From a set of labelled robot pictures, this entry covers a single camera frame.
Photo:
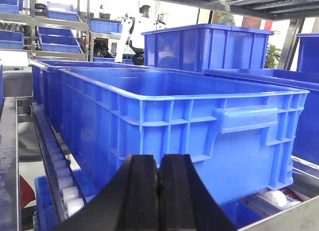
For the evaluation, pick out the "roller conveyor track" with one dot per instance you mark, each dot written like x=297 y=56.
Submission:
x=67 y=195

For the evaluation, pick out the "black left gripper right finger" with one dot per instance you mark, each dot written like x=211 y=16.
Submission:
x=185 y=204

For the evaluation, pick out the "blue bin far right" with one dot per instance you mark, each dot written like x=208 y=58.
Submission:
x=306 y=77

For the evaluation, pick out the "long blue bin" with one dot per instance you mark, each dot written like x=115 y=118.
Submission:
x=239 y=135
x=47 y=83

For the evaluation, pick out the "long blue bin front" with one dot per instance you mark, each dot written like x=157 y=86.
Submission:
x=239 y=135

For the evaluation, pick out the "green plant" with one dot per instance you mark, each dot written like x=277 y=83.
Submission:
x=272 y=57

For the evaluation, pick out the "long blue bin behind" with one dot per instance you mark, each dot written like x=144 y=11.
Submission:
x=47 y=83

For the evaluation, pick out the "tall blue crate rear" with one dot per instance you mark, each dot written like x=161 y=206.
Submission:
x=197 y=48

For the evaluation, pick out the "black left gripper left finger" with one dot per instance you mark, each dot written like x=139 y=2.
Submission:
x=129 y=201

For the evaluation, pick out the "white humanoid robot background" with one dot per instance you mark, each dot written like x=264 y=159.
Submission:
x=131 y=35

